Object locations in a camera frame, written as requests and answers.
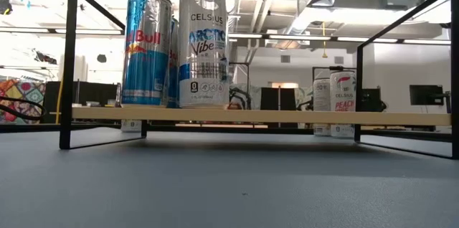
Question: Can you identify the white Celsius Arctic Vibe can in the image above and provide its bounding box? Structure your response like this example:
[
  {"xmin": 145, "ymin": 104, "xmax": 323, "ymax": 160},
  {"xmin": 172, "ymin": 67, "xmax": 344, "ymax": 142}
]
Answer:
[{"xmin": 178, "ymin": 0, "xmax": 231, "ymax": 110}]

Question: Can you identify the blue silver Red Bull can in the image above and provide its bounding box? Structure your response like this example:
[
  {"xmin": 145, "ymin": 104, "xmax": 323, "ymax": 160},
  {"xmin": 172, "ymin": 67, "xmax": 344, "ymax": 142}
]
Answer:
[
  {"xmin": 166, "ymin": 17, "xmax": 181, "ymax": 109},
  {"xmin": 120, "ymin": 0, "xmax": 174, "ymax": 108}
]

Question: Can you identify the white Celsius Peach Vibe can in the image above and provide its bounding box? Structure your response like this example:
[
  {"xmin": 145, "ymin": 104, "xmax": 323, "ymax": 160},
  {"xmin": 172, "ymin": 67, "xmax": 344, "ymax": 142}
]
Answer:
[{"xmin": 328, "ymin": 70, "xmax": 357, "ymax": 138}]

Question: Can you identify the ceiling light strip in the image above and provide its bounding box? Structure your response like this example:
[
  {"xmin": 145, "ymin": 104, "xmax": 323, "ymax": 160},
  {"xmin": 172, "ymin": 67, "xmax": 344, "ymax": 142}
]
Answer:
[
  {"xmin": 0, "ymin": 26, "xmax": 50, "ymax": 34},
  {"xmin": 268, "ymin": 34, "xmax": 333, "ymax": 42},
  {"xmin": 228, "ymin": 32, "xmax": 265, "ymax": 40},
  {"xmin": 54, "ymin": 28, "xmax": 126, "ymax": 36},
  {"xmin": 402, "ymin": 38, "xmax": 452, "ymax": 46},
  {"xmin": 336, "ymin": 36, "xmax": 399, "ymax": 44}
]

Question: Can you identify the grey patterned cloth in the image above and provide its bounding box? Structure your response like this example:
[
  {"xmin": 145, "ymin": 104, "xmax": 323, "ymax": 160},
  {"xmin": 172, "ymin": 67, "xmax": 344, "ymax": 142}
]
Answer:
[{"xmin": 229, "ymin": 83, "xmax": 262, "ymax": 110}]

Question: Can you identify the black cabinet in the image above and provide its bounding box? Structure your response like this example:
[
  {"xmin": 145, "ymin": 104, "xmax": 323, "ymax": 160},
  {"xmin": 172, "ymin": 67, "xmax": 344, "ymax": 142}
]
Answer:
[{"xmin": 260, "ymin": 87, "xmax": 298, "ymax": 111}]

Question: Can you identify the black partition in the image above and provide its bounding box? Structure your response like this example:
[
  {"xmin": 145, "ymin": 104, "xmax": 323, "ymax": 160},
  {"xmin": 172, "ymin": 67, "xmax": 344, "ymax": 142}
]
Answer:
[{"xmin": 43, "ymin": 80, "xmax": 122, "ymax": 124}]

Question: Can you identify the black background box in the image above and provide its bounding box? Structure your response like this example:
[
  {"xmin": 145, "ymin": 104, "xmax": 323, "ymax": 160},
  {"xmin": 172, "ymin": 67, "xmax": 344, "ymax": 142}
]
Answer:
[{"xmin": 361, "ymin": 87, "xmax": 388, "ymax": 113}]

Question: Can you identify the black ceiling device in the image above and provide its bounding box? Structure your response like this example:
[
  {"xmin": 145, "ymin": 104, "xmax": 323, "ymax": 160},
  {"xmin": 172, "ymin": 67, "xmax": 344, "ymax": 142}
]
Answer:
[{"xmin": 0, "ymin": 0, "xmax": 14, "ymax": 16}]

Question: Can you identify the colourful patterned cloth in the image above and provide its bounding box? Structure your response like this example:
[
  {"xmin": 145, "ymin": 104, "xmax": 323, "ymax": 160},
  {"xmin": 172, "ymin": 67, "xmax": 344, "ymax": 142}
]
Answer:
[{"xmin": 0, "ymin": 78, "xmax": 47, "ymax": 125}]

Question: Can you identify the blue table mat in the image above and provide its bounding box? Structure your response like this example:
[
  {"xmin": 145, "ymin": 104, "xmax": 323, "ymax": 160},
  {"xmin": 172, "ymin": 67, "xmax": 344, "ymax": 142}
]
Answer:
[{"xmin": 0, "ymin": 130, "xmax": 459, "ymax": 228}]

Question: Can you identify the black monitor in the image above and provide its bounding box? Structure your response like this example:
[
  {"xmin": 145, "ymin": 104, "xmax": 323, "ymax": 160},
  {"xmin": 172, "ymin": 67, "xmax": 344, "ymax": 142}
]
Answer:
[{"xmin": 409, "ymin": 84, "xmax": 445, "ymax": 107}]

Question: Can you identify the yellow hanging cord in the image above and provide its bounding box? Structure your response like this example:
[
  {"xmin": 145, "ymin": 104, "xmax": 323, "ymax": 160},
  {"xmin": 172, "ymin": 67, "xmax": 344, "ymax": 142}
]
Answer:
[{"xmin": 321, "ymin": 22, "xmax": 328, "ymax": 60}]

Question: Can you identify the wooden shelf with black frame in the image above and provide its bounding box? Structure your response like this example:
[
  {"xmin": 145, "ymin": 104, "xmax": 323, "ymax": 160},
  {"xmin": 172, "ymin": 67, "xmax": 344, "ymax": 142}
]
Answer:
[{"xmin": 59, "ymin": 0, "xmax": 459, "ymax": 160}]

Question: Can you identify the yellow vertical cord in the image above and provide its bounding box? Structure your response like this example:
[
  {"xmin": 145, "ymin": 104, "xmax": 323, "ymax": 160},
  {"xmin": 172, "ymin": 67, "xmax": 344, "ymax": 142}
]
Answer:
[{"xmin": 55, "ymin": 80, "xmax": 63, "ymax": 125}]

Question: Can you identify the black cable loop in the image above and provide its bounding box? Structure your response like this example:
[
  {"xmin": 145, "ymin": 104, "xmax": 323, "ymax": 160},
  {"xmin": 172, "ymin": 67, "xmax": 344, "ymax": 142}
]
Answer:
[{"xmin": 0, "ymin": 95, "xmax": 47, "ymax": 122}]

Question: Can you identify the black aluminium table frame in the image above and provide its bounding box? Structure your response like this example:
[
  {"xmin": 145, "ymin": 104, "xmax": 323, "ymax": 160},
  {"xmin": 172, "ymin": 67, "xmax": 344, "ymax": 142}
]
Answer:
[{"xmin": 0, "ymin": 123, "xmax": 459, "ymax": 143}]

